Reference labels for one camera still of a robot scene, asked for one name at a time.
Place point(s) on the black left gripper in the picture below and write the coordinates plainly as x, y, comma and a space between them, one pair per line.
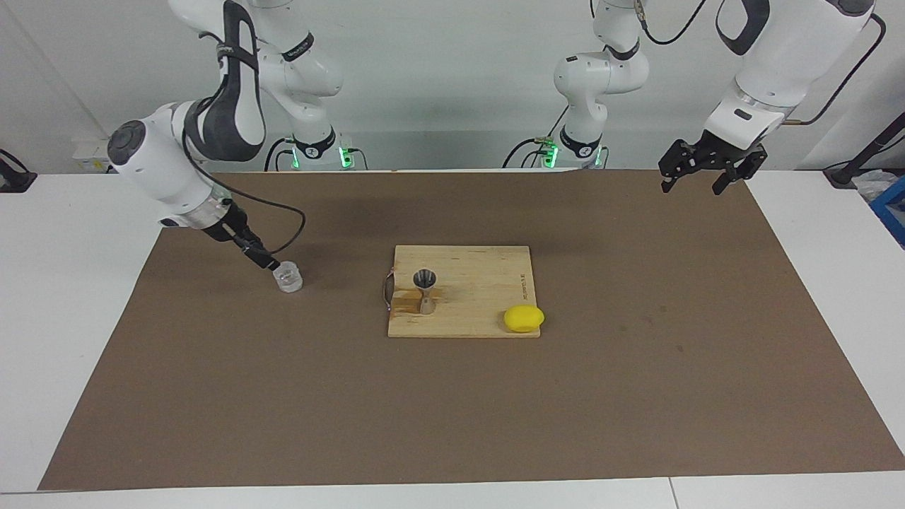
714, 152

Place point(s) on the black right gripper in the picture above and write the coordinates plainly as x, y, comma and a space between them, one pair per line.
232, 226

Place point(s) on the small clear glass cup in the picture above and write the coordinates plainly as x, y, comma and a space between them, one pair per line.
288, 277

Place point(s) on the metal jigger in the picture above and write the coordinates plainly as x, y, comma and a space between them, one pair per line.
425, 278

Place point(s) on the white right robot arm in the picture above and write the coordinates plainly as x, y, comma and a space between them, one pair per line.
155, 162

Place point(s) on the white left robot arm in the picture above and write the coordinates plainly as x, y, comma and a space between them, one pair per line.
778, 49

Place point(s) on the brown table mat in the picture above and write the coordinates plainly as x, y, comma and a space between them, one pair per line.
283, 396

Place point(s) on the clear plastic bag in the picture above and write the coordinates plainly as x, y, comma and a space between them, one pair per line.
873, 185

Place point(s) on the black stand pole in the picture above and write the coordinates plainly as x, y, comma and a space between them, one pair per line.
873, 148

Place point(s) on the blue box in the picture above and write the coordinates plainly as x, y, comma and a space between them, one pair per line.
894, 212

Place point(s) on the wooden cutting board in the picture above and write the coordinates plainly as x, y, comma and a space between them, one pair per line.
481, 283

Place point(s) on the yellow lemon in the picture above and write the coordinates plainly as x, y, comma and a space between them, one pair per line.
523, 319

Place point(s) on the white wall socket box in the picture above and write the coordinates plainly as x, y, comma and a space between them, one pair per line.
92, 152

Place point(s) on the black clamp mount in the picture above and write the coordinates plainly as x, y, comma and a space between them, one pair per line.
14, 180

